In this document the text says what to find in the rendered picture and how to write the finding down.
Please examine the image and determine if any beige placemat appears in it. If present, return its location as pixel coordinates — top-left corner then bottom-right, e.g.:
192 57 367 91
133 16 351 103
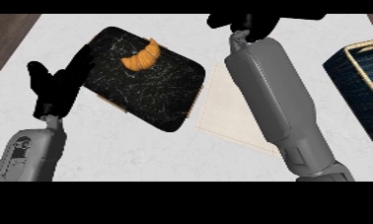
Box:
195 63 282 157

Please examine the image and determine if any dark blue basket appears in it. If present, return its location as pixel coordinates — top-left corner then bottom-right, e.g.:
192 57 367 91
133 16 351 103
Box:
322 38 373 142

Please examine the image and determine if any orange croissant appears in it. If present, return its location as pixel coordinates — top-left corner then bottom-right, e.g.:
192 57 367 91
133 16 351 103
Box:
120 37 162 72

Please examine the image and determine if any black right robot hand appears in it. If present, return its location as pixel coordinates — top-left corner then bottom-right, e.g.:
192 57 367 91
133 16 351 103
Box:
205 13 327 43

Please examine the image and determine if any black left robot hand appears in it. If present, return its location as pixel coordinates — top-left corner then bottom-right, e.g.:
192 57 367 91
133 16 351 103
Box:
27 43 97 120

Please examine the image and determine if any black marbled cutting board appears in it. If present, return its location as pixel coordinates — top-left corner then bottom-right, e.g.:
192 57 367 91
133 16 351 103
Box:
80 26 207 133

